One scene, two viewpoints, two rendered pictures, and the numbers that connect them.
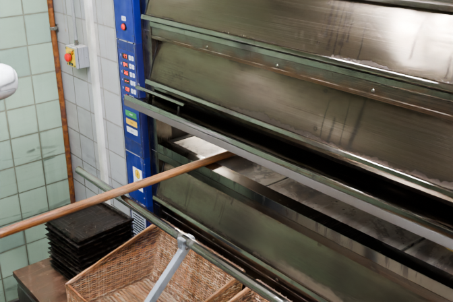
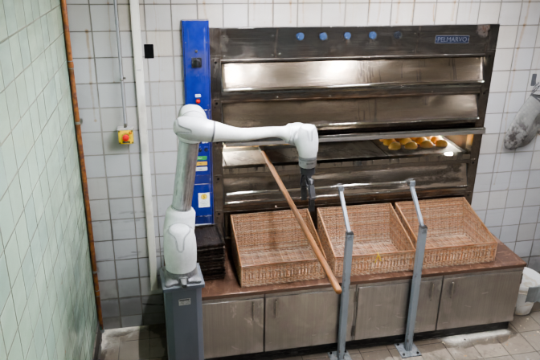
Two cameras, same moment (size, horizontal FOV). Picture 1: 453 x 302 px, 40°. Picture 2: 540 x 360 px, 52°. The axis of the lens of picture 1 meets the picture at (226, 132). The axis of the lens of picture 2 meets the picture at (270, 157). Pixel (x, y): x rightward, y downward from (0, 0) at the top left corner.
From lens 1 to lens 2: 3.24 m
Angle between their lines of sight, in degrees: 58
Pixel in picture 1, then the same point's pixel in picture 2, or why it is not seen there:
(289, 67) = (337, 94)
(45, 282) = not seen: hidden behind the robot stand
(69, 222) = not seen: hidden behind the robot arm
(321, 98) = (353, 104)
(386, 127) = (388, 106)
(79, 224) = (200, 241)
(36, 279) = not seen: hidden behind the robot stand
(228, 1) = (294, 70)
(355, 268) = (370, 173)
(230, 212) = (290, 183)
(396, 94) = (394, 92)
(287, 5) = (334, 67)
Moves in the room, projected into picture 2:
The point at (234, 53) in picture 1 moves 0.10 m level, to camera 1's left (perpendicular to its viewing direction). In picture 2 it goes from (299, 96) to (292, 100)
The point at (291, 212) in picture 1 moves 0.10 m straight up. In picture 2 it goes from (337, 163) to (338, 149)
